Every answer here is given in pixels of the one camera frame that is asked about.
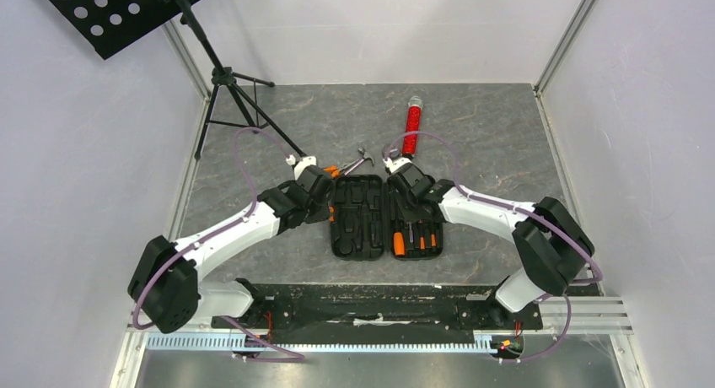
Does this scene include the orange handle pliers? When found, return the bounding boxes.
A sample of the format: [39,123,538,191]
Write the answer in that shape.
[323,165,344,179]

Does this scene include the black plastic tool case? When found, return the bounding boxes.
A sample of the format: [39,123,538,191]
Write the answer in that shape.
[330,175,444,261]

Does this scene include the large orange handle screwdriver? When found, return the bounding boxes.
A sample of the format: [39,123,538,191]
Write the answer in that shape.
[392,231,406,257]

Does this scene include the steel claw hammer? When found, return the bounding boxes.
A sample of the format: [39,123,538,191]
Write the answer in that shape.
[338,147,374,176]

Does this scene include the small orange black screwdriver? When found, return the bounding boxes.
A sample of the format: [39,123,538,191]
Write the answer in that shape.
[407,223,415,251]

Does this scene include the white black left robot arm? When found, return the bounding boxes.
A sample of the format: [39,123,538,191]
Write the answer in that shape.
[127,156,336,334]

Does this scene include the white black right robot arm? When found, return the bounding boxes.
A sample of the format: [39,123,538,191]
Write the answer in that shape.
[383,158,595,327]

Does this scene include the black music stand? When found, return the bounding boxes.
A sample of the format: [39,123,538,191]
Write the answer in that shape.
[32,0,309,162]

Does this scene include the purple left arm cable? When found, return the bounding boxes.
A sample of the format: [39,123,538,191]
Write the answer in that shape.
[132,127,307,363]

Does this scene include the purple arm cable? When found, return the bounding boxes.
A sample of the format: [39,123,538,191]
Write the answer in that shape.
[132,127,307,363]
[382,131,605,365]

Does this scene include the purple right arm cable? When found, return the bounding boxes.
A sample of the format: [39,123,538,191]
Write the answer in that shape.
[382,131,605,365]

